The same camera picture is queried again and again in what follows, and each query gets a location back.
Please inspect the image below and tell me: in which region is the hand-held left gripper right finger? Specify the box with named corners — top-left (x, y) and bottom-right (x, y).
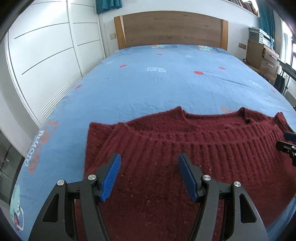
top-left (179, 153), bottom-right (270, 241)

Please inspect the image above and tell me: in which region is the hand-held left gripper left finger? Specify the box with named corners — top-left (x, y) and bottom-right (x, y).
top-left (28, 153), bottom-right (122, 241)

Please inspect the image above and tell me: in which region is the dark red knitted sweater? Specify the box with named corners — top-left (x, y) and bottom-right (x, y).
top-left (75, 107), bottom-right (296, 241)

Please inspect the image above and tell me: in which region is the dark bag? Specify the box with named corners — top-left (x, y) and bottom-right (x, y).
top-left (275, 72), bottom-right (287, 94)

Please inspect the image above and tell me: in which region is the wooden dresser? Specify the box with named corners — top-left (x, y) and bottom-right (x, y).
top-left (245, 39), bottom-right (280, 78)

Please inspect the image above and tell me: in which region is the bed with blue dinosaur sheet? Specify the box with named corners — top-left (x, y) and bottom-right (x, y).
top-left (9, 44), bottom-right (296, 241)

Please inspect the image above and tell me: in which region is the printer on cabinet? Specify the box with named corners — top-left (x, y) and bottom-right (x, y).
top-left (248, 27), bottom-right (263, 43)

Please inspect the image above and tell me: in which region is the teal curtain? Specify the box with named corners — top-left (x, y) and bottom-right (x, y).
top-left (258, 0), bottom-right (275, 35)

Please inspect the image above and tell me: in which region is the white wardrobe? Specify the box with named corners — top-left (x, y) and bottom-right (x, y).
top-left (6, 0), bottom-right (105, 127)

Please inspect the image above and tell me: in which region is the row of books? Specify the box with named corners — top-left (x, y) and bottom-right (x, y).
top-left (228, 0), bottom-right (259, 15)

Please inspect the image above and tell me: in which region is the wooden headboard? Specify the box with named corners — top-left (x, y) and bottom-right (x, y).
top-left (114, 11), bottom-right (229, 51)

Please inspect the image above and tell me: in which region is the teal hanging cloth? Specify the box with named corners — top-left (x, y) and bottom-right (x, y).
top-left (95, 0), bottom-right (122, 14)

